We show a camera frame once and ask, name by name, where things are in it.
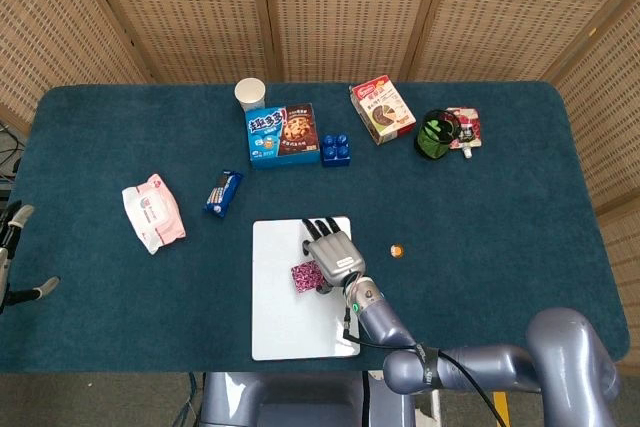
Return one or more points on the pink wet wipes pack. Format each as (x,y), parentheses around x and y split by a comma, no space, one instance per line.
(152,214)

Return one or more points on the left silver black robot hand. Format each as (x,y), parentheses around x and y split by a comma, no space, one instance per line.
(6,267)

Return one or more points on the blue chocolate cookie box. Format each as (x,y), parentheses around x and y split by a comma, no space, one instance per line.
(282,139)

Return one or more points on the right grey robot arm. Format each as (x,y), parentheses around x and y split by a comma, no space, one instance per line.
(500,362)

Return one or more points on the blue plastic building block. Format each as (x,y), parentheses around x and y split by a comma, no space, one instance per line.
(335,151)

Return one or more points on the red white cereal box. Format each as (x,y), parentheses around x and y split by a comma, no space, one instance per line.
(382,109)

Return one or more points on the white magnetic board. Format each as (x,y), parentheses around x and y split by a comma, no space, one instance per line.
(285,312)

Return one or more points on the dark blue carpet table cover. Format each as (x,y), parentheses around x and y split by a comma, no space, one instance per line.
(125,307)

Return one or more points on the red white spout pouch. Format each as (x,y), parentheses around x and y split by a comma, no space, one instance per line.
(470,129)

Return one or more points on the blue sandwich cookie packet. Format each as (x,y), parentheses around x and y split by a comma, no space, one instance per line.
(222,194)

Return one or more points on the grey robot torso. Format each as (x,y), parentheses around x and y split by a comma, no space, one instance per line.
(300,402)

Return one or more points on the woven rattan folding screen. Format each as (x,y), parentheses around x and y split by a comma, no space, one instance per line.
(325,7)

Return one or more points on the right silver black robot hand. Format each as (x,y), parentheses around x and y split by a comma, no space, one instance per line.
(336,254)

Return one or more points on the white paper cup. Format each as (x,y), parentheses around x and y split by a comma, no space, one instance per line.
(249,93)

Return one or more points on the pink patterned square packet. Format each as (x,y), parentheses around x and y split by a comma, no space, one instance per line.
(305,278)

